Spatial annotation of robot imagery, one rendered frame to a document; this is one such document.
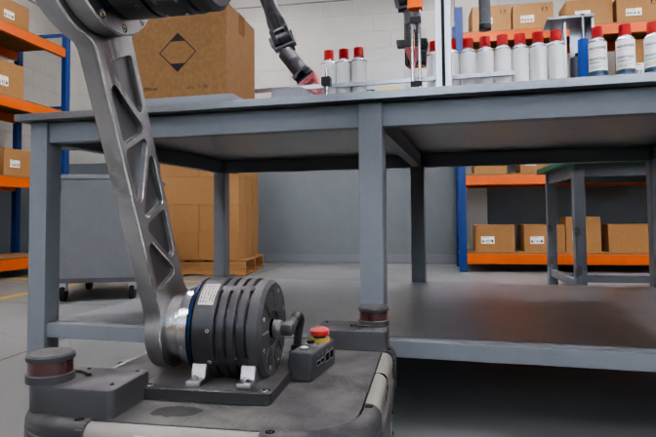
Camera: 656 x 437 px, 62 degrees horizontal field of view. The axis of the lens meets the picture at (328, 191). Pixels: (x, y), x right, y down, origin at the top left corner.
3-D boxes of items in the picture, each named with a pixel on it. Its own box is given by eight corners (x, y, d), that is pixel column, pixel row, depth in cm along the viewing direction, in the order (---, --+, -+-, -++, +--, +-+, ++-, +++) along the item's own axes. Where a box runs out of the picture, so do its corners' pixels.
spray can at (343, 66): (353, 110, 185) (352, 51, 186) (349, 107, 181) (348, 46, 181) (339, 111, 187) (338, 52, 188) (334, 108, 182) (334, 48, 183)
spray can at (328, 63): (339, 111, 187) (338, 52, 188) (335, 108, 182) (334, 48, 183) (324, 112, 189) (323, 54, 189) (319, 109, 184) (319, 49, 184)
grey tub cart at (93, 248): (79, 287, 417) (80, 161, 421) (165, 285, 426) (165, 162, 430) (34, 306, 329) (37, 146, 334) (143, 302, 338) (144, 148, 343)
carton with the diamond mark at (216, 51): (255, 113, 173) (255, 28, 174) (226, 98, 150) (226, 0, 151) (166, 117, 179) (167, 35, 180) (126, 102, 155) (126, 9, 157)
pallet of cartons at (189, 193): (264, 267, 568) (263, 134, 574) (245, 276, 485) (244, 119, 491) (150, 267, 577) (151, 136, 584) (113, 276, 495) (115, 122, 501)
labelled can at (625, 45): (634, 95, 164) (632, 26, 165) (638, 91, 159) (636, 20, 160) (614, 96, 165) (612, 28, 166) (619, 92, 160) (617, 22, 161)
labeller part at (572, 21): (587, 27, 180) (587, 24, 180) (594, 15, 169) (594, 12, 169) (543, 31, 183) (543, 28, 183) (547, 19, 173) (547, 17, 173)
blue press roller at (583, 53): (589, 93, 171) (588, 40, 171) (592, 91, 167) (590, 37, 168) (578, 94, 171) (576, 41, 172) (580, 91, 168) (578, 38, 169)
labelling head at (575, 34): (590, 103, 179) (587, 26, 180) (598, 96, 166) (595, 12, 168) (544, 106, 183) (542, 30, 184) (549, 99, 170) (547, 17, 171)
